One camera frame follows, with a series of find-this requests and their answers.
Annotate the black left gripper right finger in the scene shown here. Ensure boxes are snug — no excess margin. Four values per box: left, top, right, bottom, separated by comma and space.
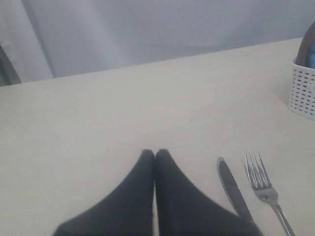
155, 149, 262, 236

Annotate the blue chips bag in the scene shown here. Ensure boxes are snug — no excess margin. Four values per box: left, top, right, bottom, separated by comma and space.
305, 45, 315, 69

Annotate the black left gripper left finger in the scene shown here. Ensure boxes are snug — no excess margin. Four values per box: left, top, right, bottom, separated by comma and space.
54, 149, 155, 236

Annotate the brown round plate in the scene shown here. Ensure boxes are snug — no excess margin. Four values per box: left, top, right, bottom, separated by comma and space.
295, 22, 315, 66

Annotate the silver table knife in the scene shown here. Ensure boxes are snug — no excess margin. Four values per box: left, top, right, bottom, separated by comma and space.
217, 157, 253, 223

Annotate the white perforated plastic basket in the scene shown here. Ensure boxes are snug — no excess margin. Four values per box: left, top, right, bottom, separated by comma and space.
288, 58, 315, 120

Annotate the silver metal fork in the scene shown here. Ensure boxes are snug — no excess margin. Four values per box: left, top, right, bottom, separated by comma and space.
245, 152, 295, 236

